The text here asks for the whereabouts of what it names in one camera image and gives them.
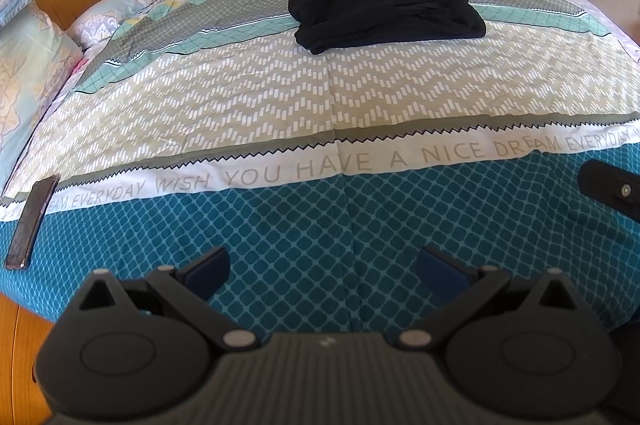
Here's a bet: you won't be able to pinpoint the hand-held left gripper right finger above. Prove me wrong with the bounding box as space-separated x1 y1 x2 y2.
399 244 577 352

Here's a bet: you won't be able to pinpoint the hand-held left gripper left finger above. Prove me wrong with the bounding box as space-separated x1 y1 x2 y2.
77 246 262 352

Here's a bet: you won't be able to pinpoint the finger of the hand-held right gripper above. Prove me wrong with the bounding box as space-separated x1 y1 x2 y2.
577 158 640 222

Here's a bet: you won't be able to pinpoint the black pants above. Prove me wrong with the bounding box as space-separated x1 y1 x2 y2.
288 0 488 56

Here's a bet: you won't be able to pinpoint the black smartphone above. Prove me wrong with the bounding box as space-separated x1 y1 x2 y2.
4 174 60 271

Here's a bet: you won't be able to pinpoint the patterned teal beige bed cover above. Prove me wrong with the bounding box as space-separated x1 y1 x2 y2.
0 0 640 337

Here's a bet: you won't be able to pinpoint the pale blue floral pillow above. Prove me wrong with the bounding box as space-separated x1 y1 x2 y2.
0 0 86 202

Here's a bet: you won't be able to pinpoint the white lilac patterned pillow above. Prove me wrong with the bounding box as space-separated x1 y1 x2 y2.
66 0 157 52

